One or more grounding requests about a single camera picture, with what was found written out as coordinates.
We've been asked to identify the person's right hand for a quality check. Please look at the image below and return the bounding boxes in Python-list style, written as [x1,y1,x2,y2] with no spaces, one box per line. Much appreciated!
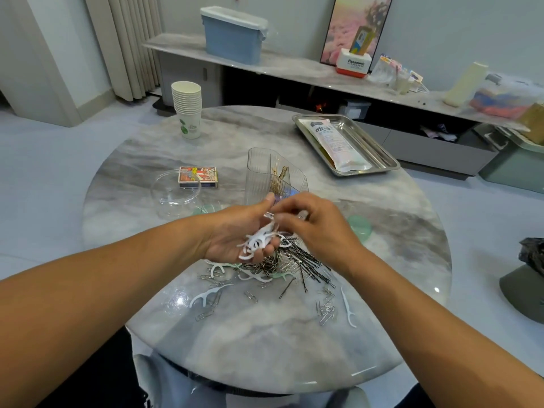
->
[272,193,371,281]

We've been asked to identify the person's left hand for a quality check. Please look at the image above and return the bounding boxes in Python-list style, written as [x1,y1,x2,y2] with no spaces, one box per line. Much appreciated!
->
[189,193,280,267]

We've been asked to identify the pile of floss picks and clips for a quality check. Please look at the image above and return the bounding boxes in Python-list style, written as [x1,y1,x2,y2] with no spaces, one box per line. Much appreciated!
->
[189,168,360,330]

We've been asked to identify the clear round plastic bowl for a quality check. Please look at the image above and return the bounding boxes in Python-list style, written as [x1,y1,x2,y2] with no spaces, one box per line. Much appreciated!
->
[150,169,203,219]

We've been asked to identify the colourful matchbox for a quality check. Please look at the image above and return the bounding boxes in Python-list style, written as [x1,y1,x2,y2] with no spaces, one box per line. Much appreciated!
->
[177,165,219,188]

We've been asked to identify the clear ribbed organizer box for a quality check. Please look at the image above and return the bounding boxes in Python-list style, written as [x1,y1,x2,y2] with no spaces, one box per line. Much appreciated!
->
[245,147,309,207]

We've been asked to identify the clear printed plastic bag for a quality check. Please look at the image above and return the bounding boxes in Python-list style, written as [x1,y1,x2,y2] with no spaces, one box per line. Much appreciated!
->
[307,118,373,174]

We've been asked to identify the metal tray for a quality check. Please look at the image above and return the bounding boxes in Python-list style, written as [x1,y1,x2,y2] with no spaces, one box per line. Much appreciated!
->
[292,113,401,177]

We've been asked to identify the group of white paper cups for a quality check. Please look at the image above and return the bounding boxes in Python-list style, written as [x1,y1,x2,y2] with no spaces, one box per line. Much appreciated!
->
[171,80,203,139]

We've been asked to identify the person's right forearm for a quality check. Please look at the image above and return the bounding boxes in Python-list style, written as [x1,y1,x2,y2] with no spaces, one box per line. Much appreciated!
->
[348,254,544,408]

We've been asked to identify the person's left forearm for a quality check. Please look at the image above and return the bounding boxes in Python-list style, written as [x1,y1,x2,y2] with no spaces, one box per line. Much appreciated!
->
[0,220,205,408]

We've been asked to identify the pale green plastic lid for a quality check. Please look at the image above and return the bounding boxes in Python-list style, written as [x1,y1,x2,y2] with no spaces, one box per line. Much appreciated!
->
[346,215,374,243]

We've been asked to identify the white box in cabinet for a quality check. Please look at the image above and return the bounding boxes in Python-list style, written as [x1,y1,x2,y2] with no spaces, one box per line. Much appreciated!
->
[338,100,372,121]

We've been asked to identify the loose papers in cabinet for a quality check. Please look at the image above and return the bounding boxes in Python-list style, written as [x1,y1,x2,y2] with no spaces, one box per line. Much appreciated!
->
[420,125,461,143]

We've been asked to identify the white and red small box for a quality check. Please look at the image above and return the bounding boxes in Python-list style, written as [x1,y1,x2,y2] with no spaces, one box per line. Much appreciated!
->
[335,49,373,79]

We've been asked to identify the clear bag of snacks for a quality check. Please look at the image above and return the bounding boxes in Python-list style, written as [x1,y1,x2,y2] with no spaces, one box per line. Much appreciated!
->
[369,55,401,86]

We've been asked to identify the grey cabinet with marble top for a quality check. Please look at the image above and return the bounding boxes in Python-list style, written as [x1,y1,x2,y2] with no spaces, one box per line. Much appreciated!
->
[142,32,532,179]

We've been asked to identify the small colourful box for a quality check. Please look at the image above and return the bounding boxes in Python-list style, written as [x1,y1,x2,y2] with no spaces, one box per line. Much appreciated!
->
[350,27,376,56]

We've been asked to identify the blue storage box white lid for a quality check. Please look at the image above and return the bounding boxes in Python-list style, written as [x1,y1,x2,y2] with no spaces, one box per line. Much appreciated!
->
[199,6,270,66]

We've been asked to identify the trash bin with black bag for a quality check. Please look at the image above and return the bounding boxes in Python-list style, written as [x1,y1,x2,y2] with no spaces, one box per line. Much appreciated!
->
[500,237,544,325]

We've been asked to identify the cream paper roll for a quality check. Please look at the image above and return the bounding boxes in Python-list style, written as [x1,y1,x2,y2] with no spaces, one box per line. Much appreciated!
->
[444,62,491,109]

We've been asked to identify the grey green storage bin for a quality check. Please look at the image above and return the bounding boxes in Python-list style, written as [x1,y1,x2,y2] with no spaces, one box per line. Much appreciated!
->
[476,125,544,194]

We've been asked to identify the framed pink picture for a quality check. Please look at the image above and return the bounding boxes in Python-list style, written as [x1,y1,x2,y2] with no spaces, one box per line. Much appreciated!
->
[320,0,394,67]

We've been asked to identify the beige curtain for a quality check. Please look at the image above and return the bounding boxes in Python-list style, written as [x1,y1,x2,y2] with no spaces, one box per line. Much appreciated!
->
[83,0,164,103]

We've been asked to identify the clear storage box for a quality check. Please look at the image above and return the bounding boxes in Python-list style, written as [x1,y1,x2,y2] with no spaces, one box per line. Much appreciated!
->
[470,72,544,121]

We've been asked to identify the cardboard box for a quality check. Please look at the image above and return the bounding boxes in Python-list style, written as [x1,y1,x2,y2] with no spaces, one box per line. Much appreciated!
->
[518,103,544,147]

